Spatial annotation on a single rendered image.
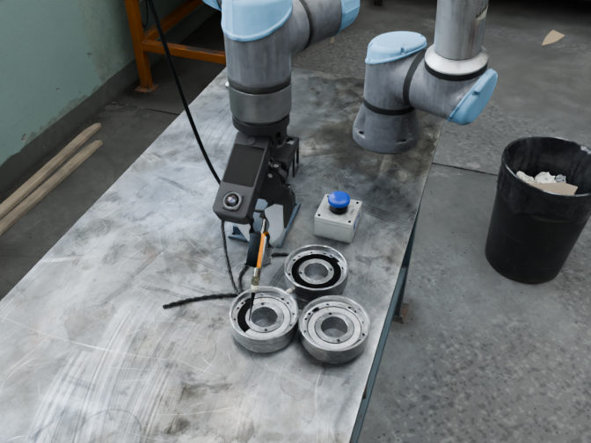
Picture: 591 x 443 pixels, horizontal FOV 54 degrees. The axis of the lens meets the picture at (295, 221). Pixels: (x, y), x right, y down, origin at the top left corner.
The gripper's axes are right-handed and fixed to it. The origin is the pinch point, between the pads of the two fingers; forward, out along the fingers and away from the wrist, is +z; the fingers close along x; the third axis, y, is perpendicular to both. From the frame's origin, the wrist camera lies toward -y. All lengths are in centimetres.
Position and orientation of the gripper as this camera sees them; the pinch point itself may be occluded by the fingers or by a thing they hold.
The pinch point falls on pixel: (260, 241)
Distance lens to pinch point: 83.1
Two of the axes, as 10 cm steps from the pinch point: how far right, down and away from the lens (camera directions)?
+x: -9.6, -1.9, 2.1
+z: 0.0, 7.6, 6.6
